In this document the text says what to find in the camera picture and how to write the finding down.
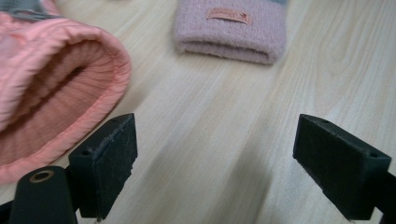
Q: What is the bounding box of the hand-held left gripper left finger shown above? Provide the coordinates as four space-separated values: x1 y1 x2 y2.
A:
67 112 138 220

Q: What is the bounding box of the coral ski glove grey palm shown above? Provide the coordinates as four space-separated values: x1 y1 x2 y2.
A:
0 0 133 185

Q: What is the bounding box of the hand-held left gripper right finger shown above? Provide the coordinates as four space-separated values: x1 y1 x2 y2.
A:
292 113 392 221

